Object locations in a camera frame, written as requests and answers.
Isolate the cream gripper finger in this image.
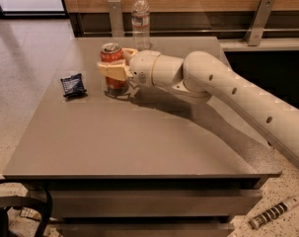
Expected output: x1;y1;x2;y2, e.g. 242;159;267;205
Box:
97;59;132;81
122;47;138;62

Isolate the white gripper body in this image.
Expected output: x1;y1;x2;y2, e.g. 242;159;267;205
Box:
129;50;161;87

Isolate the red coke can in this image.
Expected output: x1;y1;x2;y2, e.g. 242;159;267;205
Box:
100;42;127;95

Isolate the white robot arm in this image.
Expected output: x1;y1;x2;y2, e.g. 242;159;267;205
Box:
97;48;299;168

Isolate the dark blue rxbar wrapper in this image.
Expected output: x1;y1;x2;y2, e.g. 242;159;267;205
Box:
60;73;87;98

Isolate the clear plastic water bottle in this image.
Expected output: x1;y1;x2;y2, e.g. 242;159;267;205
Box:
131;0;150;50

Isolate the grey upper drawer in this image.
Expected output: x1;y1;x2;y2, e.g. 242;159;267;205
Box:
49;190;262;218

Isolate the grey drawer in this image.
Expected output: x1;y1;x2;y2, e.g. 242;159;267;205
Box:
49;190;262;218
58;223;234;237

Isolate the grey lower drawer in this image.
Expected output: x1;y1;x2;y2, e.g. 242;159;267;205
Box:
58;223;234;237

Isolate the striped cylinder tool on floor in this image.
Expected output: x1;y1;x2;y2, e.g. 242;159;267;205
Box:
249;197;299;230

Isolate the black chair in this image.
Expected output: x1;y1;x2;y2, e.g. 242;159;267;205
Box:
0;179;52;237

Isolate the left metal rail bracket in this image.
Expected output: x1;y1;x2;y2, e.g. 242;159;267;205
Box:
108;0;125;38

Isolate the metal rail bracket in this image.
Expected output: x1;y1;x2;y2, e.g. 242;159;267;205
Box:
108;0;125;38
245;0;275;46

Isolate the horizontal metal rail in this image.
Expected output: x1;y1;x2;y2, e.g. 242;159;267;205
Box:
82;29;299;36

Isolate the right metal rail bracket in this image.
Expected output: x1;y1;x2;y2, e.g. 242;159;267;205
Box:
245;0;275;46

